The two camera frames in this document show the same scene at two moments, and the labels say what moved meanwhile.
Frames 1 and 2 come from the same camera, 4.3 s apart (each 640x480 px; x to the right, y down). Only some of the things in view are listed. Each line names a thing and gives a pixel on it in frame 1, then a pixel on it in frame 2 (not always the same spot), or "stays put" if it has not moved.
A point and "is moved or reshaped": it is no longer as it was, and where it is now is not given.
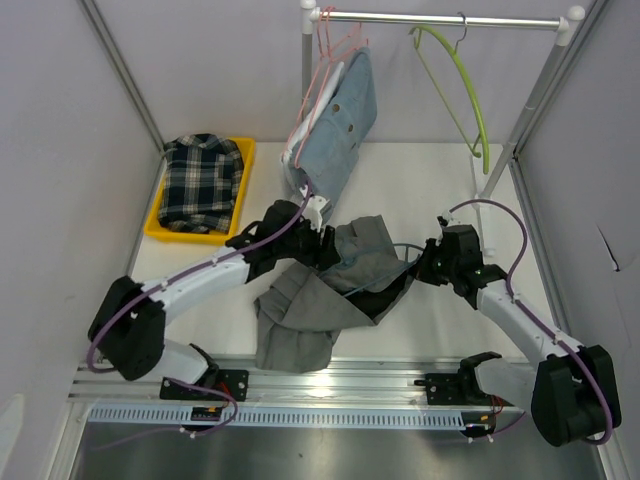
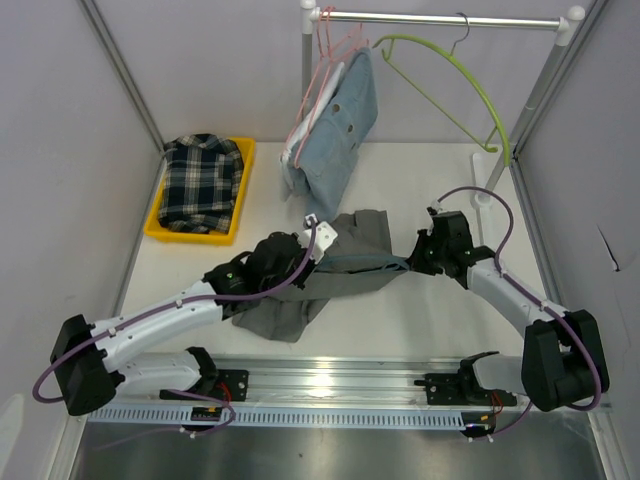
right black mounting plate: x=457 y=389 stays put
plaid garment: x=203 y=173 stays put
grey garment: x=298 y=319 is moved or reshaped
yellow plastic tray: x=153 y=228 stays put
